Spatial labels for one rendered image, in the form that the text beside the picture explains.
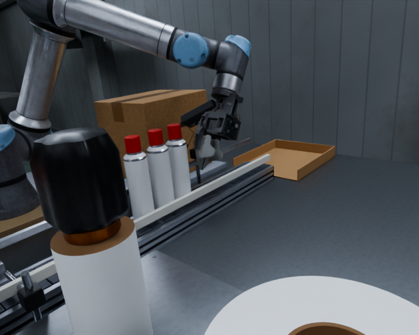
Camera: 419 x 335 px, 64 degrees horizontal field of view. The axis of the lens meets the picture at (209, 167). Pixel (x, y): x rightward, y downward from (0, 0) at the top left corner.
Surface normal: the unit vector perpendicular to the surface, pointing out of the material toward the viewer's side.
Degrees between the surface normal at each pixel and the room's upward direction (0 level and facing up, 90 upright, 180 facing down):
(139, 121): 90
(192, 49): 90
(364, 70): 90
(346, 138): 90
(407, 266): 0
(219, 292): 0
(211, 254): 0
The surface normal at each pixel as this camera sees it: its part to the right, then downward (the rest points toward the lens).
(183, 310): -0.08, -0.94
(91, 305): 0.00, 0.33
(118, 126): -0.61, 0.30
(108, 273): 0.51, 0.24
